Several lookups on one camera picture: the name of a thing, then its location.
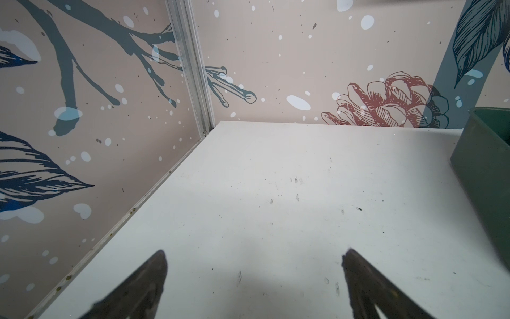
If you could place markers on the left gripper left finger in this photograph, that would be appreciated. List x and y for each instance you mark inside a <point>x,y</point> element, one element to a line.
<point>136,297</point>

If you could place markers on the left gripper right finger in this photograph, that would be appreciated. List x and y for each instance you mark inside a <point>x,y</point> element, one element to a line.
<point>370,292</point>

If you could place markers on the green compartment tray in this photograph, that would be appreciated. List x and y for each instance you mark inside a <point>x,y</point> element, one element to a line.
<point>480,160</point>

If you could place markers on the aluminium frame corner post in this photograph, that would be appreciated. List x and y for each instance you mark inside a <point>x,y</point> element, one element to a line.
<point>187,40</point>

